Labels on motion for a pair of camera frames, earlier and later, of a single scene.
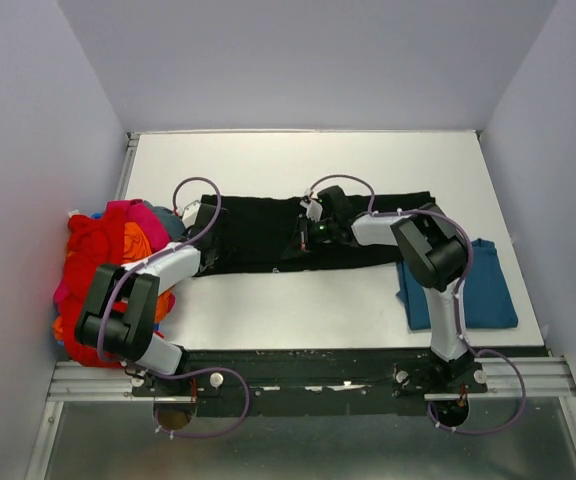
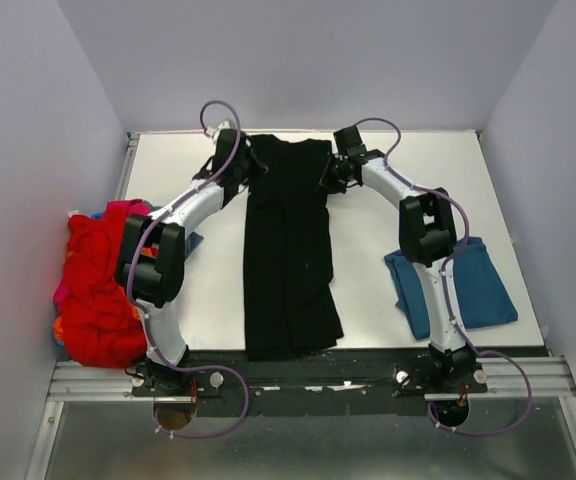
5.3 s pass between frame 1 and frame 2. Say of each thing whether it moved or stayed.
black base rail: stayed
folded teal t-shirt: stayed
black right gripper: moved
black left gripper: moved
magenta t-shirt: stayed
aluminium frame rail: stayed
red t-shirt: stayed
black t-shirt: moved
